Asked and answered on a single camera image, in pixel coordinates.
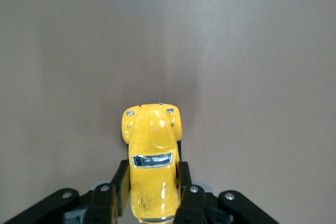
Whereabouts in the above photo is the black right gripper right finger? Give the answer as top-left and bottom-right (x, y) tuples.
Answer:
(175, 161), (280, 224)

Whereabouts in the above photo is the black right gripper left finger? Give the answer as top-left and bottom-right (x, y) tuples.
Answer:
(2, 159), (131, 224)

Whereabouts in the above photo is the yellow beetle toy car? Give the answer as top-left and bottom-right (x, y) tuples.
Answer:
(121, 102), (183, 223)

